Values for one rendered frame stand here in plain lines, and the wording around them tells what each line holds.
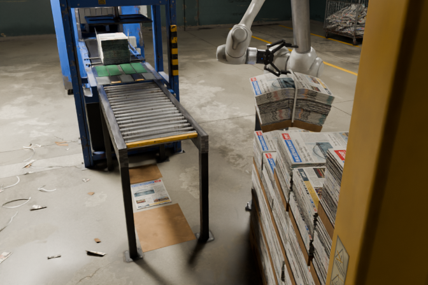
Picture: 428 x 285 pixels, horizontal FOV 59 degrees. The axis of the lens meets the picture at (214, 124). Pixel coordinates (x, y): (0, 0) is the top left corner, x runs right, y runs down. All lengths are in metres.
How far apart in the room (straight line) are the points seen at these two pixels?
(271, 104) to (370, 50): 1.58
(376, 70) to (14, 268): 2.65
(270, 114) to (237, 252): 1.05
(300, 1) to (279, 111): 0.65
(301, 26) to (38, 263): 2.21
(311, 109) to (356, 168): 1.59
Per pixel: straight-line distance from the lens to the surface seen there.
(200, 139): 2.32
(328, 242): 1.17
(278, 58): 2.52
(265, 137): 2.24
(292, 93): 1.99
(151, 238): 2.80
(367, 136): 0.43
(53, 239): 2.97
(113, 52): 4.18
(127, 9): 5.75
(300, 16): 2.31
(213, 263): 2.58
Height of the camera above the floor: 1.77
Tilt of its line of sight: 23 degrees down
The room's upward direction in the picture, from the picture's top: straight up
